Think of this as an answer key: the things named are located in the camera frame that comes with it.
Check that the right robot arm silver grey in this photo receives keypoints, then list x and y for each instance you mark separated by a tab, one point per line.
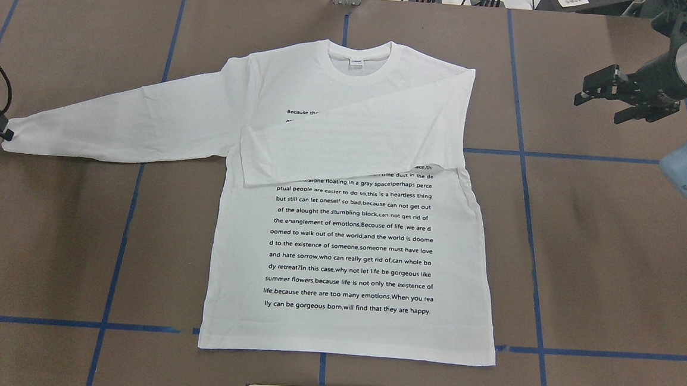
674	165

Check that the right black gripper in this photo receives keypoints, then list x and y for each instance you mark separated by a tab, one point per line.
656	75

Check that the white long-sleeve printed t-shirt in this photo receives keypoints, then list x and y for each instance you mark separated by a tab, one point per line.
347	222

